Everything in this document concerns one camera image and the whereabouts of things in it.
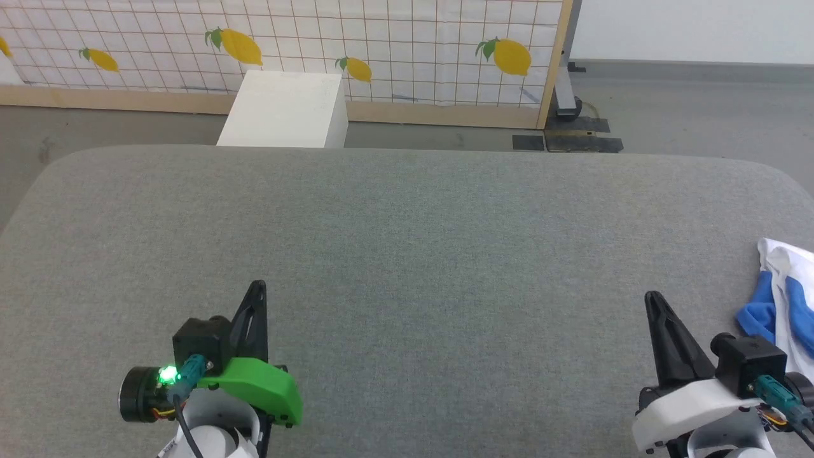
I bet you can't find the grey fabric sofa seat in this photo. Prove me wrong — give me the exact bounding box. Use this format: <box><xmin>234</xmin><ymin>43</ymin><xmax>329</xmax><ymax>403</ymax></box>
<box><xmin>0</xmin><ymin>145</ymin><xmax>814</xmax><ymax>458</ymax></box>

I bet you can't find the grey metal stand leg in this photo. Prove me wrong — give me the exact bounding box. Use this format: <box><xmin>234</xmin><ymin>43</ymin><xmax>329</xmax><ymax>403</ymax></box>
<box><xmin>552</xmin><ymin>0</ymin><xmax>586</xmax><ymax>119</ymax></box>

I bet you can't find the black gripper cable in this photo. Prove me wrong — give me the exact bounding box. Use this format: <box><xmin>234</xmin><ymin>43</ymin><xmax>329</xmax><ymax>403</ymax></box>
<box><xmin>167</xmin><ymin>356</ymin><xmax>208</xmax><ymax>458</ymax></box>
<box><xmin>755</xmin><ymin>375</ymin><xmax>814</xmax><ymax>450</ymax></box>

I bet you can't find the large black floor tape patch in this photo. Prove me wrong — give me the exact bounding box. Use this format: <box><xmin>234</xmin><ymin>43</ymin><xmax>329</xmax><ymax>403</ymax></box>
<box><xmin>545</xmin><ymin>116</ymin><xmax>624</xmax><ymax>153</ymax></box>

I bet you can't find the lemon print partition panel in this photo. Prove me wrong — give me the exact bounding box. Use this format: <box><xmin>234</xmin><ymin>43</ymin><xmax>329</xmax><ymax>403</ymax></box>
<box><xmin>0</xmin><ymin>0</ymin><xmax>574</xmax><ymax>130</ymax></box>

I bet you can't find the white and blue garment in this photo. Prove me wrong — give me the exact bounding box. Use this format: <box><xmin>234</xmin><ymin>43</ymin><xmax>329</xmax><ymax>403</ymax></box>
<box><xmin>736</xmin><ymin>238</ymin><xmax>814</xmax><ymax>382</ymax></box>

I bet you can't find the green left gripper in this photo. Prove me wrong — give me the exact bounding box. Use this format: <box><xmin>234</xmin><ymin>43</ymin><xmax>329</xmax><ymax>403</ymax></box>
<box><xmin>119</xmin><ymin>280</ymin><xmax>303</xmax><ymax>427</ymax></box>

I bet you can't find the white box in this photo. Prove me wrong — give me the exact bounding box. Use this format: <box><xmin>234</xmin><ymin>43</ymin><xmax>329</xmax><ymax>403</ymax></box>
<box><xmin>217</xmin><ymin>70</ymin><xmax>349</xmax><ymax>149</ymax></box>

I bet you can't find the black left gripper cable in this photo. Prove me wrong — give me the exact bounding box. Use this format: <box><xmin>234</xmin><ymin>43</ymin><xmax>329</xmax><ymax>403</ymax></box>
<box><xmin>167</xmin><ymin>356</ymin><xmax>208</xmax><ymax>458</ymax></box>

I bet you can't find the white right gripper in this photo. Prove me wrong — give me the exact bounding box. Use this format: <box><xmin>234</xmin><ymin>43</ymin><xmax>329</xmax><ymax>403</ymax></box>
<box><xmin>631</xmin><ymin>291</ymin><xmax>814</xmax><ymax>454</ymax></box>

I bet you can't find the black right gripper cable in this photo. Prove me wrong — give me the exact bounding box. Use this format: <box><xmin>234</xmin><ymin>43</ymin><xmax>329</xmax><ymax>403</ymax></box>
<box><xmin>755</xmin><ymin>375</ymin><xmax>814</xmax><ymax>450</ymax></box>

